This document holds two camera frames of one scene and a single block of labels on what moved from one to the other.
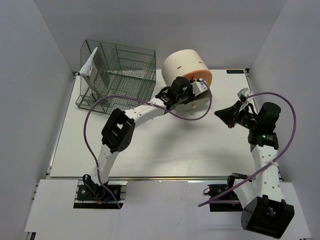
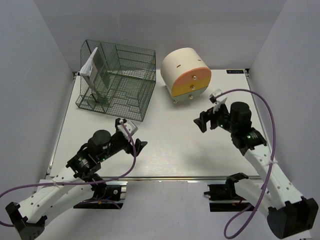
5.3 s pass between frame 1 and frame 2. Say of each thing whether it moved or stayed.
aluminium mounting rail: stayed
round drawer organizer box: stayed
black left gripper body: moved
